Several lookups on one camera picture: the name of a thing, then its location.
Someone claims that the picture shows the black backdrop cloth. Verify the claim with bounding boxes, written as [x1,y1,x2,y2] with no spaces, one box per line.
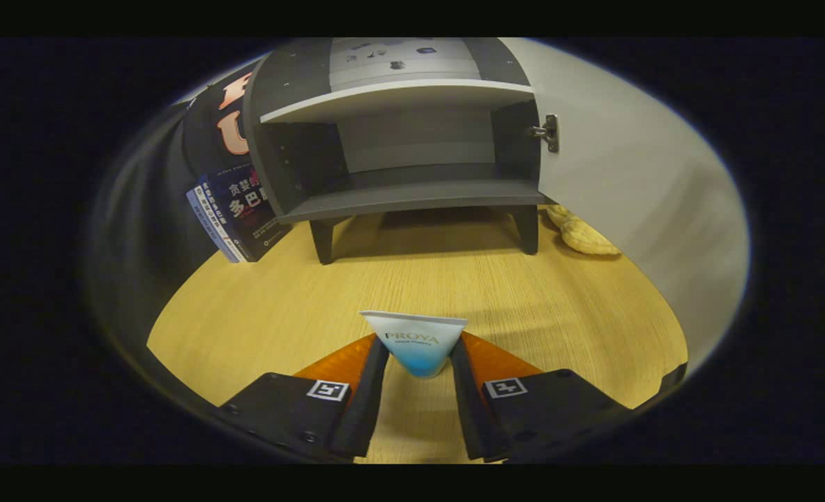
[88,63,259,363]

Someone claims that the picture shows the metal door hinge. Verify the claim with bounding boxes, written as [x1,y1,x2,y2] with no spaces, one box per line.
[529,115,561,153]

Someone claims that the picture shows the dark navy book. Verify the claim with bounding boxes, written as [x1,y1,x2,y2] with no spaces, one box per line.
[203,164,292,263]

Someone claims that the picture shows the yellow plush toy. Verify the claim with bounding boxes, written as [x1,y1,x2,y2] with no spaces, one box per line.
[547,204,622,256]

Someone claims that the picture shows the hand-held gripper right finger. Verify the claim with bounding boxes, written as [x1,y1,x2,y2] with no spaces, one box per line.
[450,331,633,463]

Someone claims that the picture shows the beige cabinet door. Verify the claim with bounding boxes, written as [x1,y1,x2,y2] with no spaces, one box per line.
[499,38,751,398]

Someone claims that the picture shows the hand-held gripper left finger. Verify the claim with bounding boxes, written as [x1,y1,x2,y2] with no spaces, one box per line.
[217,333,391,462]

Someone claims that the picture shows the light blue book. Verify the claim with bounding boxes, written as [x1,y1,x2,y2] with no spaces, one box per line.
[186,183,245,264]

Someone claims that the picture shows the white and blue tube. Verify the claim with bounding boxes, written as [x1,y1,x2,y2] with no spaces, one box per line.
[359,310,469,379]

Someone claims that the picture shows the dark grey cabinet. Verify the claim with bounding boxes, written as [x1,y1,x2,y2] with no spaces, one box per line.
[243,38,549,266]

